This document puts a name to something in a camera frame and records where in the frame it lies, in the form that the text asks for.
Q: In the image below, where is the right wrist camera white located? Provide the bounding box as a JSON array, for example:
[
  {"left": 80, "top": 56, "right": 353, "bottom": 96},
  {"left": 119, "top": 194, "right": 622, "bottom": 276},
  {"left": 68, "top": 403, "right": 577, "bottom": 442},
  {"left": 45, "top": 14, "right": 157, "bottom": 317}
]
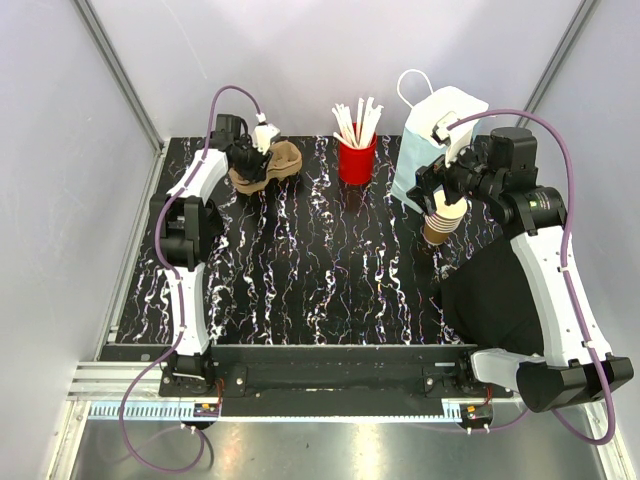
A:
[{"left": 432, "top": 111, "right": 474, "bottom": 168}]

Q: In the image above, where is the light blue paper bag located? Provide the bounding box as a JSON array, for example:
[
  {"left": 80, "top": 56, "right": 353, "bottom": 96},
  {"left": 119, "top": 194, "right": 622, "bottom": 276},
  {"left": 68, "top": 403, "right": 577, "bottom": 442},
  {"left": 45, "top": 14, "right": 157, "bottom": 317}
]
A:
[{"left": 391, "top": 69, "right": 489, "bottom": 213}]

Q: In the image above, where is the aluminium frame post right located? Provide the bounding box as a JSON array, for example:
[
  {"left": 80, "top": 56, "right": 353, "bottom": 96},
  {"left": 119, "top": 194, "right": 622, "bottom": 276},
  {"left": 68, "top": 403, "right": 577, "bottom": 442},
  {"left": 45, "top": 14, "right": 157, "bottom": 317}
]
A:
[{"left": 524, "top": 0, "right": 601, "bottom": 113}]

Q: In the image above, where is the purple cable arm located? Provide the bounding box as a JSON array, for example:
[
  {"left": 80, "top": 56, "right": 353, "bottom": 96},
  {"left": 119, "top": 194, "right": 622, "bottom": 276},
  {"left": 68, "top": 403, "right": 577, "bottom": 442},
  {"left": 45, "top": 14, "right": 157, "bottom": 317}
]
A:
[
  {"left": 447, "top": 108, "right": 619, "bottom": 446},
  {"left": 117, "top": 84, "right": 266, "bottom": 474}
]

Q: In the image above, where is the black cloth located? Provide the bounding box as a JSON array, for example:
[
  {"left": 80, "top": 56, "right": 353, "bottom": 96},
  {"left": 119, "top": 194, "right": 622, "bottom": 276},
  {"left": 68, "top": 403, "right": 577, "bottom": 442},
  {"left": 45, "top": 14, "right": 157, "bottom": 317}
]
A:
[{"left": 435, "top": 236, "right": 544, "bottom": 355}]

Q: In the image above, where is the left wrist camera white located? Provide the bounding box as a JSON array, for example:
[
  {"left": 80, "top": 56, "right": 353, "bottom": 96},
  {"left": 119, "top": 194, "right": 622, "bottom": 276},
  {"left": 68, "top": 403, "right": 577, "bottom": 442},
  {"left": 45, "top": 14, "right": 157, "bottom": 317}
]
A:
[{"left": 251, "top": 112, "right": 281, "bottom": 154}]

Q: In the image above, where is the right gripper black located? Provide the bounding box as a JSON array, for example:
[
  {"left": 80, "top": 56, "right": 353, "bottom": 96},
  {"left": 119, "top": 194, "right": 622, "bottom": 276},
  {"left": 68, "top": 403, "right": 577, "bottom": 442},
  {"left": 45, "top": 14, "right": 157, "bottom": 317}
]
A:
[{"left": 406, "top": 137, "right": 502, "bottom": 217}]

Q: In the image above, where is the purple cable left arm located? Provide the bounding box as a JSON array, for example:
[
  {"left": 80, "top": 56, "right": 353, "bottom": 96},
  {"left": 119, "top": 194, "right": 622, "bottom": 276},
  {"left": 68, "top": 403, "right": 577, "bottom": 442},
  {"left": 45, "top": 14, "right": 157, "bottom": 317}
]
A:
[{"left": 117, "top": 84, "right": 266, "bottom": 474}]

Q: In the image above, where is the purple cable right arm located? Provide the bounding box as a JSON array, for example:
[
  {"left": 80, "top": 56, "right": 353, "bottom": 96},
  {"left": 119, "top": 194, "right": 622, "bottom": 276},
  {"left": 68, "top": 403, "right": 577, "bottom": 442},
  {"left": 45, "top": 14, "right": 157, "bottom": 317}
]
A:
[{"left": 447, "top": 108, "right": 619, "bottom": 446}]

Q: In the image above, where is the red straw cup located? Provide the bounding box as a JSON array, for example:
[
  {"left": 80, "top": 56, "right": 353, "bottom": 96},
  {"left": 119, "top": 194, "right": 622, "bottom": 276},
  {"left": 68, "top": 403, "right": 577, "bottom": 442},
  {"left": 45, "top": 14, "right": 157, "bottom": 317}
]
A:
[{"left": 338, "top": 133, "right": 377, "bottom": 186}]

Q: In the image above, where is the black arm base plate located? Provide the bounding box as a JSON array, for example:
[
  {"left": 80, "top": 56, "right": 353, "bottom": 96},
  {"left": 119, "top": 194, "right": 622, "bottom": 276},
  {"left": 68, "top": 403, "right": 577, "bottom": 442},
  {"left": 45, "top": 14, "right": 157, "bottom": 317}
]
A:
[{"left": 97, "top": 342, "right": 516, "bottom": 419}]

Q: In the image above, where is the aluminium frame post left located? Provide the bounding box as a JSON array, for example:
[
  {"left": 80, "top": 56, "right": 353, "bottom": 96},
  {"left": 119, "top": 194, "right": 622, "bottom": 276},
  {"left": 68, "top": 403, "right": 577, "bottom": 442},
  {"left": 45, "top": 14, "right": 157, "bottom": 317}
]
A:
[{"left": 69, "top": 0, "right": 169, "bottom": 154}]

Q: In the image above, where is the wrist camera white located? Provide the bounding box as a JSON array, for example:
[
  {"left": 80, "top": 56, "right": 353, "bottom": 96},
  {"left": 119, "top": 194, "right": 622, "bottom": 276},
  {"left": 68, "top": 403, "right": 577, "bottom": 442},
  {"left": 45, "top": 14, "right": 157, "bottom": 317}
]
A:
[
  {"left": 251, "top": 112, "right": 281, "bottom": 154},
  {"left": 432, "top": 111, "right": 474, "bottom": 168}
]

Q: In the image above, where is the aluminium frame post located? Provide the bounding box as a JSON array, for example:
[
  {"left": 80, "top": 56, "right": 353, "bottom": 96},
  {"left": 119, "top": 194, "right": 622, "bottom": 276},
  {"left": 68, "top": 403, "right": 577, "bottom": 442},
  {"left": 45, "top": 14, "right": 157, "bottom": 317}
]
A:
[
  {"left": 69, "top": 0, "right": 169, "bottom": 154},
  {"left": 524, "top": 0, "right": 601, "bottom": 113}
]

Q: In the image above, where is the stack of paper cups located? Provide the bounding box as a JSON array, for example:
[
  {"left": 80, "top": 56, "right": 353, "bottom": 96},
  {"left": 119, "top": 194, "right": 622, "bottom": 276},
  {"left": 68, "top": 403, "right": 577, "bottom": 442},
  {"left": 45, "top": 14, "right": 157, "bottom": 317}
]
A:
[{"left": 424, "top": 190, "right": 468, "bottom": 246}]

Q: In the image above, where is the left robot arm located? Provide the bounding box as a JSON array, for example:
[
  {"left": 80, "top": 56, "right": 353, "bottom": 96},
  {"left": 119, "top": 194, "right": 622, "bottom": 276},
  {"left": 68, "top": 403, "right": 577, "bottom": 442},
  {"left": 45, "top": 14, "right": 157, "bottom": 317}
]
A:
[{"left": 150, "top": 112, "right": 280, "bottom": 396}]

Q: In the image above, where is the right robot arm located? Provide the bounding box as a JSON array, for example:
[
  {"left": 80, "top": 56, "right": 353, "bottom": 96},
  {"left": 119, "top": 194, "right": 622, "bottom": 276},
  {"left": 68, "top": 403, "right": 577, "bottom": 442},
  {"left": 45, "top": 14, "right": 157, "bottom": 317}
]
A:
[{"left": 408, "top": 127, "right": 634, "bottom": 412}]

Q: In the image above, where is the aluminium rail front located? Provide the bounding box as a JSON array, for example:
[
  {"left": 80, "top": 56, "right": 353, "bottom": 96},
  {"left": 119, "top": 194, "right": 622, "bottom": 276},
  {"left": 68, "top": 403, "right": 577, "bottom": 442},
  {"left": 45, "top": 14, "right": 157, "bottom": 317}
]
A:
[{"left": 67, "top": 357, "right": 640, "bottom": 426}]

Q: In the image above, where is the white wrapped straws bundle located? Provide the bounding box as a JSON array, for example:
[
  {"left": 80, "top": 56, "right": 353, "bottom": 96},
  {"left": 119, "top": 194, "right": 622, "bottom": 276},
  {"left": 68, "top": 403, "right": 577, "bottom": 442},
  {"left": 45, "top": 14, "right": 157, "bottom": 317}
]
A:
[{"left": 331, "top": 97, "right": 384, "bottom": 150}]

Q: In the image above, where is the stack of cardboard cup carriers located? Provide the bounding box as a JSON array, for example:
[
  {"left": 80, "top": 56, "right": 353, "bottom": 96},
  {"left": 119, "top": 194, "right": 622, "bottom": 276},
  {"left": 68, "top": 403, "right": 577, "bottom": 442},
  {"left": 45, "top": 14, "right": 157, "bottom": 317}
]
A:
[{"left": 229, "top": 141, "right": 302, "bottom": 196}]

